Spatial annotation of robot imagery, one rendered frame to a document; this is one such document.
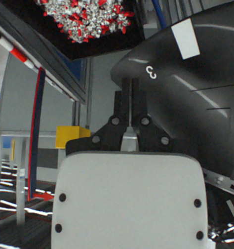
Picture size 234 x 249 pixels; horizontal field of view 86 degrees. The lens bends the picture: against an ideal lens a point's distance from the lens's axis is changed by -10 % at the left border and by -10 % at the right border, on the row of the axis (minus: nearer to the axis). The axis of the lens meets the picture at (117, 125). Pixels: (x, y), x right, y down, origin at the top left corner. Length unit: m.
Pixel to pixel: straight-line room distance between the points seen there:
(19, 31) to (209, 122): 0.37
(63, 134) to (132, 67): 0.45
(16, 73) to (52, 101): 0.50
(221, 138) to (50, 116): 1.14
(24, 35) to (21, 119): 1.05
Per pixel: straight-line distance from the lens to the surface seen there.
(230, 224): 0.32
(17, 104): 1.44
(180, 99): 0.18
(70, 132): 0.58
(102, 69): 1.20
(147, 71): 0.18
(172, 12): 1.00
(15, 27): 0.37
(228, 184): 0.31
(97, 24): 0.29
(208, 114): 0.18
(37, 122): 0.39
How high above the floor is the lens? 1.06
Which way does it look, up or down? 8 degrees down
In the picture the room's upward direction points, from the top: 179 degrees counter-clockwise
